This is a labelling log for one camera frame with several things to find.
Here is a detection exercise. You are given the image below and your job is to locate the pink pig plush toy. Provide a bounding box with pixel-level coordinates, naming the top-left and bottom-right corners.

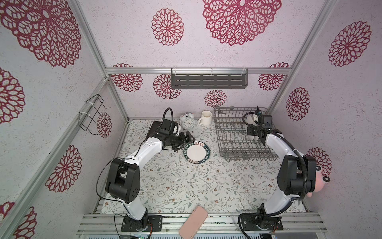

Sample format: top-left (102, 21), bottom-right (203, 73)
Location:
top-left (306, 165), bottom-right (331, 197)

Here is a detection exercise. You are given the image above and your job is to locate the grey wire dish rack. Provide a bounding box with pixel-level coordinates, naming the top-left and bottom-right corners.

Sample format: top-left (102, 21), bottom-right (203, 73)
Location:
top-left (213, 106), bottom-right (278, 161)

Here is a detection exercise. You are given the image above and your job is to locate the grey wall shelf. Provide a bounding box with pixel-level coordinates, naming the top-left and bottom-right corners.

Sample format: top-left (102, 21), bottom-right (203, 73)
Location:
top-left (170, 68), bottom-right (248, 90)

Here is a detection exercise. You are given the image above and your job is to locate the black wire wall holder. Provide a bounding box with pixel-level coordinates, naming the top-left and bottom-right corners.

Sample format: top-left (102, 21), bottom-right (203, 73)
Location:
top-left (78, 94), bottom-right (111, 135)

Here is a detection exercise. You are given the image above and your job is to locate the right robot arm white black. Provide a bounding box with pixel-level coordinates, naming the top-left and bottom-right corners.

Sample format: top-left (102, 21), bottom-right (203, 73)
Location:
top-left (242, 112), bottom-right (316, 216)

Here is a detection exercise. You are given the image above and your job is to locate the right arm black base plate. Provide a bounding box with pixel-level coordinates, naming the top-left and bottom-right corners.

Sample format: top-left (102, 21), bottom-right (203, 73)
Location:
top-left (238, 212), bottom-right (284, 232)

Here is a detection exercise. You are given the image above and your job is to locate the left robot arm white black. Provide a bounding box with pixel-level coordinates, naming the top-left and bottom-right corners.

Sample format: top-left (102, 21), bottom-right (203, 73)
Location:
top-left (105, 131), bottom-right (196, 231)

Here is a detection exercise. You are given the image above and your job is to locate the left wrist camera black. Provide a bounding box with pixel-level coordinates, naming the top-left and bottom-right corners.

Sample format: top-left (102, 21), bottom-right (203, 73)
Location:
top-left (159, 119), bottom-right (179, 135)

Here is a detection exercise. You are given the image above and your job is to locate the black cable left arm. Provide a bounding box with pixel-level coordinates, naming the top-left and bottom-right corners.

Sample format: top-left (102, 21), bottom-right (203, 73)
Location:
top-left (95, 107), bottom-right (175, 204)

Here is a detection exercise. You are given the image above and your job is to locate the white twin bell alarm clock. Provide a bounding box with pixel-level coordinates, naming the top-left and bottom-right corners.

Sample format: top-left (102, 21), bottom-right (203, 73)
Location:
top-left (180, 113), bottom-right (195, 129)

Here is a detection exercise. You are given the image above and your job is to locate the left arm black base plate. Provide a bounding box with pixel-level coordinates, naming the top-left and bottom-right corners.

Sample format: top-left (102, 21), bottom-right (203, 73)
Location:
top-left (121, 214), bottom-right (163, 233)

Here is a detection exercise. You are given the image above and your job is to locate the white round plate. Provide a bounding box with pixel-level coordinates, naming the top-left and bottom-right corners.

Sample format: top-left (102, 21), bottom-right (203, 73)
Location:
top-left (183, 141), bottom-right (211, 164)
top-left (245, 115), bottom-right (259, 141)

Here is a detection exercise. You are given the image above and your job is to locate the white ceramic mug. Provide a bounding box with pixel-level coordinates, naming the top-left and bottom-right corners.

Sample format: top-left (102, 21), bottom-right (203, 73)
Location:
top-left (198, 111), bottom-right (212, 126)

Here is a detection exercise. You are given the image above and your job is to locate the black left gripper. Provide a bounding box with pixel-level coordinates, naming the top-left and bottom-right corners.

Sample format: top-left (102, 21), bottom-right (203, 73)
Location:
top-left (169, 130), bottom-right (196, 152)

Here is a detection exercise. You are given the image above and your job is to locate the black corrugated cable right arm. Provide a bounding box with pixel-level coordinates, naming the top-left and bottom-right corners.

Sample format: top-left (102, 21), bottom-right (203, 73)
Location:
top-left (237, 111), bottom-right (308, 239)

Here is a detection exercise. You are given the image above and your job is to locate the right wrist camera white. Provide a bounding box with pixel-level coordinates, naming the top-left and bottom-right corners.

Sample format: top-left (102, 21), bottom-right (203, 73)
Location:
top-left (253, 110), bottom-right (264, 126)

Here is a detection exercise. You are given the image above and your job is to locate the pink phone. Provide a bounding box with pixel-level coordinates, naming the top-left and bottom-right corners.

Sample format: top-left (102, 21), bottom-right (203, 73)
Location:
top-left (179, 206), bottom-right (208, 239)

